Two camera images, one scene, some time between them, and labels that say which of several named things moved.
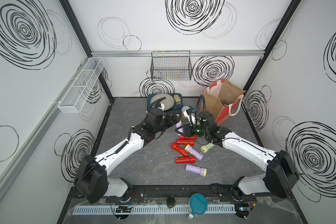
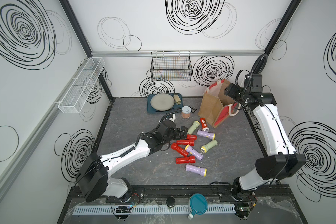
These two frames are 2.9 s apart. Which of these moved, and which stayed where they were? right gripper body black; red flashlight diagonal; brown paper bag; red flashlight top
Moved: right gripper body black
Stayed: red flashlight diagonal; brown paper bag; red flashlight top
